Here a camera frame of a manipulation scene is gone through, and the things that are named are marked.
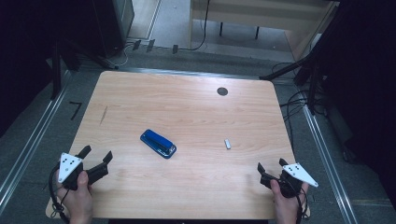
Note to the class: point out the blue stapler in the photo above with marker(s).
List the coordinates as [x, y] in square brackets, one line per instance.
[157, 143]

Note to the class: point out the light wooden bench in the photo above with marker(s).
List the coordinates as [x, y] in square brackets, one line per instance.
[249, 12]

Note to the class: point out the black floor tape mark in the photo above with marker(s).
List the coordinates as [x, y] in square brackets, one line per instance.
[76, 109]

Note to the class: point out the metal floor rail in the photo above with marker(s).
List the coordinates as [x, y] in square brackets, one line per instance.
[34, 137]
[323, 155]

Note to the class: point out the person's left hand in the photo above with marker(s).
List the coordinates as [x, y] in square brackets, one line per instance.
[79, 202]

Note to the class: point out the black metal stand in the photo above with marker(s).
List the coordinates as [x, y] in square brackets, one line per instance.
[56, 74]
[312, 84]

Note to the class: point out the silver staple strip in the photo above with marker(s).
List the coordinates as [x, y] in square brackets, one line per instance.
[228, 144]

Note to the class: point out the dark round table grommet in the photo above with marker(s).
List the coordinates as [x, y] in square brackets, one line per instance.
[222, 91]

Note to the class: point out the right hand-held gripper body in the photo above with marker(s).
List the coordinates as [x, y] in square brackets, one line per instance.
[295, 174]

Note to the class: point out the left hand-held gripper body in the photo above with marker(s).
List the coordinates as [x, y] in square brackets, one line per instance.
[70, 165]

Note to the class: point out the person's right hand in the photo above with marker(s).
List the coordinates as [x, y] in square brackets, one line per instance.
[286, 208]

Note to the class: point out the black cabinet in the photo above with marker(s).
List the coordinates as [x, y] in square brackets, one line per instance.
[109, 25]

